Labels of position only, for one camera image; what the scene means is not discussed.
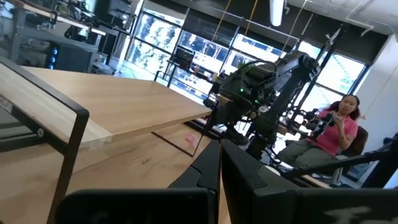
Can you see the seated person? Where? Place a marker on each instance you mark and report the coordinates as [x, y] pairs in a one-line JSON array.
[[332, 137]]

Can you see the brown chair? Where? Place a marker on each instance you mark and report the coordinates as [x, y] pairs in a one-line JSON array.
[[360, 143]]

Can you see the pink medicine bottle white cap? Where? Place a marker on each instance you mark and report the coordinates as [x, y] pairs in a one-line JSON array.
[[191, 140]]

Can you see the black office chair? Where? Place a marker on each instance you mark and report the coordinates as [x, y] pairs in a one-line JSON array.
[[183, 57]]

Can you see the wooden shelf black metal frame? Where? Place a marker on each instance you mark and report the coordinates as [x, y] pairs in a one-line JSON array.
[[109, 99]]

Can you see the wood top workbench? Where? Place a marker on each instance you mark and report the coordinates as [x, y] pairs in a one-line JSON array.
[[71, 22]]

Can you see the black handheld device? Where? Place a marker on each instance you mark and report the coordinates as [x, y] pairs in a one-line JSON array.
[[323, 123]]

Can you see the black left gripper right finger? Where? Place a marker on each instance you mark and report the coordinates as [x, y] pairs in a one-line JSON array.
[[248, 193]]

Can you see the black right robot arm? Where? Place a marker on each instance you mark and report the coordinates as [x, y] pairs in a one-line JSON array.
[[280, 102]]

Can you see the black computer tower blue lights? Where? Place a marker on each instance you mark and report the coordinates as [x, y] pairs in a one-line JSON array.
[[74, 59]]

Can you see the white ceiling light tube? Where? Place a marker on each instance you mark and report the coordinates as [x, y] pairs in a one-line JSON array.
[[276, 12]]

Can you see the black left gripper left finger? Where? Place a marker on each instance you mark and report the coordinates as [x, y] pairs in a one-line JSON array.
[[202, 174]]

